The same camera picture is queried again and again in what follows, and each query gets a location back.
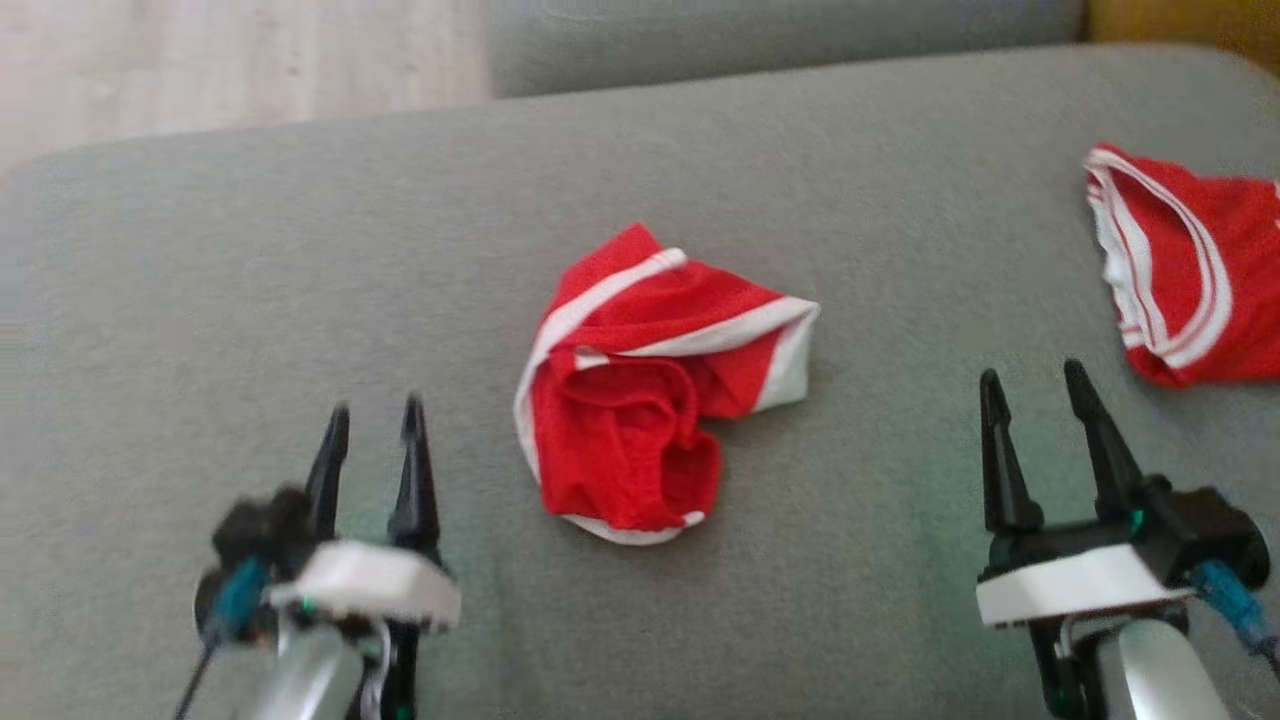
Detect large yellow sofa backrest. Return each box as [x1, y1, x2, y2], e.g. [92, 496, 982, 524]
[1085, 0, 1280, 76]

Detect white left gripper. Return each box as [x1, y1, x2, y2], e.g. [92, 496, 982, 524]
[266, 394, 464, 720]

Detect large grey sofa ottoman cushion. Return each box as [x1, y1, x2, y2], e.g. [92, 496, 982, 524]
[0, 43, 1280, 720]

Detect red and white basketball jersey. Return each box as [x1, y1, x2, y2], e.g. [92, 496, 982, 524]
[1083, 143, 1280, 389]

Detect blue-plug right camera cable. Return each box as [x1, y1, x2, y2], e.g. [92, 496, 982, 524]
[1192, 558, 1280, 666]

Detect red shorts with white stripes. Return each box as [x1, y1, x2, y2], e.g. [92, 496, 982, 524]
[513, 222, 821, 547]

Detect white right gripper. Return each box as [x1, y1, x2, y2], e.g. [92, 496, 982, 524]
[976, 359, 1194, 720]

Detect blue-plug left camera cable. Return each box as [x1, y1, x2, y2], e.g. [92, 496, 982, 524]
[175, 558, 271, 720]

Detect blue-plug camera cable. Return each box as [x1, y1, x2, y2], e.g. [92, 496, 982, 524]
[175, 558, 271, 720]
[1192, 558, 1280, 666]

